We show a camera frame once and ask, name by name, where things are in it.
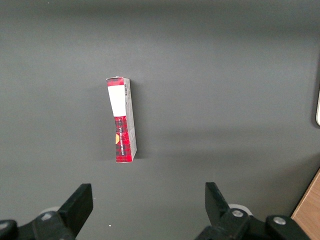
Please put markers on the cream rectangular tray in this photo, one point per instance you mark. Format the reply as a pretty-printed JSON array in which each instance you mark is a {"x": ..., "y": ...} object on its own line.
[{"x": 318, "y": 107}]

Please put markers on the red plaid cardboard box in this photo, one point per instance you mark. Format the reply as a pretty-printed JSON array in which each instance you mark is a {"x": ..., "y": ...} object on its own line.
[{"x": 122, "y": 130}]

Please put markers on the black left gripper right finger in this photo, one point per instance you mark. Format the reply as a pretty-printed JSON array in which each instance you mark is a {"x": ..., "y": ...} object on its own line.
[{"x": 217, "y": 210}]

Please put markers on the wooden drawer cabinet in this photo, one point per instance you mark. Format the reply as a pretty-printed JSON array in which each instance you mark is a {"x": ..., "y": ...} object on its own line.
[{"x": 310, "y": 215}]

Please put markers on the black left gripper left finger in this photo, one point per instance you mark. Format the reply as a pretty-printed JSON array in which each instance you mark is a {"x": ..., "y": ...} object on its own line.
[{"x": 75, "y": 207}]

